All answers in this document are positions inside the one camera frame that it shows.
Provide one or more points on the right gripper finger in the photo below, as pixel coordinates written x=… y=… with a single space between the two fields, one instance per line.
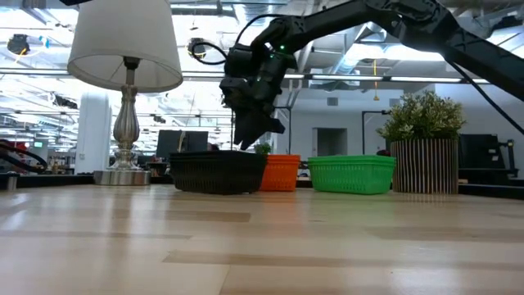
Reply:
x=249 y=129
x=275 y=127

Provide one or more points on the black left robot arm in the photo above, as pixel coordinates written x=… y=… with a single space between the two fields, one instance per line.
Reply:
x=73 y=1

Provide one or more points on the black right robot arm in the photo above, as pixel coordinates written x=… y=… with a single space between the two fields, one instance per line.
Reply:
x=409 y=20

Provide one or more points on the small background green plant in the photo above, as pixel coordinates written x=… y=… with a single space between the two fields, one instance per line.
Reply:
x=263 y=148

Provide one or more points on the black ceiling device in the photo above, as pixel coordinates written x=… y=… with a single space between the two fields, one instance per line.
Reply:
x=18 y=44
x=197 y=48

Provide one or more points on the dark computer monitor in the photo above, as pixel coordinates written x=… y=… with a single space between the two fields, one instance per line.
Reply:
x=172 y=141

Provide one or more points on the white shade silver table lamp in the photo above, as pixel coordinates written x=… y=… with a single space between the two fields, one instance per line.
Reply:
x=123 y=49

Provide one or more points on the potted artificial green plant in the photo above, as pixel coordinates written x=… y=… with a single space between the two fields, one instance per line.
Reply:
x=423 y=164

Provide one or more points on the white building column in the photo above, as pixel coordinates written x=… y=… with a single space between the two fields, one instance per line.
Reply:
x=94 y=123

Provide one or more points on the black equipment cart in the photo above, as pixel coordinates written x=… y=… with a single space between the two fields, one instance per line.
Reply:
x=479 y=155

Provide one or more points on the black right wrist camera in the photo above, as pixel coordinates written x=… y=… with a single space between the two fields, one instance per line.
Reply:
x=239 y=61

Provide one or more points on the black frame side rail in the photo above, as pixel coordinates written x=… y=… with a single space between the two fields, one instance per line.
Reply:
x=49 y=181
x=491 y=191

